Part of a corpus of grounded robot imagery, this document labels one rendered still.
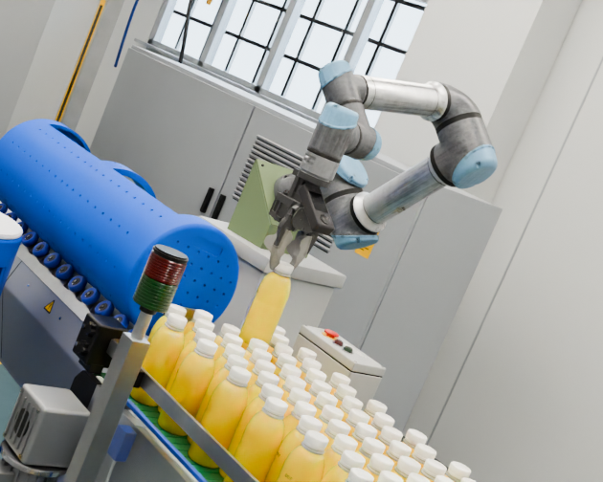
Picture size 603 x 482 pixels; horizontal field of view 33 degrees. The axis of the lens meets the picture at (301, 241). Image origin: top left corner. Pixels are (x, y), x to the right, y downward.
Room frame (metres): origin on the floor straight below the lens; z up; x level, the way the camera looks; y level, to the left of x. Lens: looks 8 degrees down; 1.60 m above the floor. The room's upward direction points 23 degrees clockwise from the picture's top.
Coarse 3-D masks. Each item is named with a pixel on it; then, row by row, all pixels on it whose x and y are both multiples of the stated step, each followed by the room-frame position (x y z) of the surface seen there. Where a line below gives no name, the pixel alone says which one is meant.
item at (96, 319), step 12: (84, 324) 2.02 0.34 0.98; (96, 324) 2.01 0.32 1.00; (108, 324) 2.02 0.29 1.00; (120, 324) 2.05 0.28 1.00; (84, 336) 2.03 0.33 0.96; (96, 336) 2.00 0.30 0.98; (108, 336) 2.01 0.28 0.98; (120, 336) 2.03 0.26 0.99; (84, 348) 2.00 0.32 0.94; (96, 348) 2.00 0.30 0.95; (84, 360) 2.00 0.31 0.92; (96, 360) 2.01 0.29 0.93; (108, 360) 2.03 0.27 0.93; (96, 372) 2.01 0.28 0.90
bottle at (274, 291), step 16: (272, 272) 2.12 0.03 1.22; (272, 288) 2.09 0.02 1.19; (288, 288) 2.10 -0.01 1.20; (256, 304) 2.10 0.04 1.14; (272, 304) 2.09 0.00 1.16; (256, 320) 2.09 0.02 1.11; (272, 320) 2.09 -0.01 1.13; (240, 336) 2.10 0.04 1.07; (256, 336) 2.09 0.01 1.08; (272, 336) 2.11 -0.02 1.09
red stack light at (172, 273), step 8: (152, 256) 1.66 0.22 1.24; (160, 256) 1.66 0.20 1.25; (152, 264) 1.66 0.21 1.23; (160, 264) 1.65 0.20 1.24; (168, 264) 1.66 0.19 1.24; (176, 264) 1.66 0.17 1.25; (184, 264) 1.68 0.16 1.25; (144, 272) 1.67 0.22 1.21; (152, 272) 1.66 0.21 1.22; (160, 272) 1.65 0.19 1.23; (168, 272) 1.66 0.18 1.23; (176, 272) 1.66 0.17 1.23; (160, 280) 1.65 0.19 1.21; (168, 280) 1.66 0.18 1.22; (176, 280) 1.67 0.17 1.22
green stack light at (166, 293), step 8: (144, 280) 1.66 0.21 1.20; (152, 280) 1.66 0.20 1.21; (136, 288) 1.68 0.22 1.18; (144, 288) 1.66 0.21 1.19; (152, 288) 1.65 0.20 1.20; (160, 288) 1.66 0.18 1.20; (168, 288) 1.66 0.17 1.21; (176, 288) 1.68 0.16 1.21; (136, 296) 1.66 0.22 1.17; (144, 296) 1.66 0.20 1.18; (152, 296) 1.65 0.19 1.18; (160, 296) 1.66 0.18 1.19; (168, 296) 1.67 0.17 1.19; (144, 304) 1.65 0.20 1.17; (152, 304) 1.65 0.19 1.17; (160, 304) 1.66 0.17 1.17; (168, 304) 1.68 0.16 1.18; (160, 312) 1.66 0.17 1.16
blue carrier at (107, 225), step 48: (0, 144) 2.78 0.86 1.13; (48, 144) 2.67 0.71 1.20; (0, 192) 2.75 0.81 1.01; (48, 192) 2.51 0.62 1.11; (96, 192) 2.40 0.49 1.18; (144, 192) 2.37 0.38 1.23; (48, 240) 2.51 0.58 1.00; (96, 240) 2.28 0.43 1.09; (144, 240) 2.18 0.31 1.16; (192, 240) 2.22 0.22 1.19; (192, 288) 2.25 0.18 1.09
